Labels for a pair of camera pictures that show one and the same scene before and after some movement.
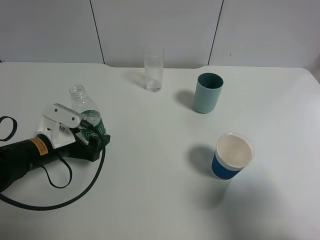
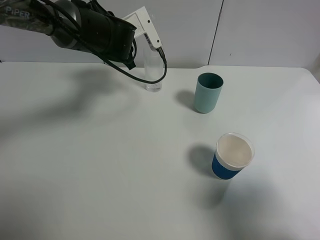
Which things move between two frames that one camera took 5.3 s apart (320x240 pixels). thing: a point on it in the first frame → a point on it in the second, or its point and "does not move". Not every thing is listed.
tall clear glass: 153,65 does not move
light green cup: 208,90 does not move
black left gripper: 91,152 → 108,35
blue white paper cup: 233,152 does not move
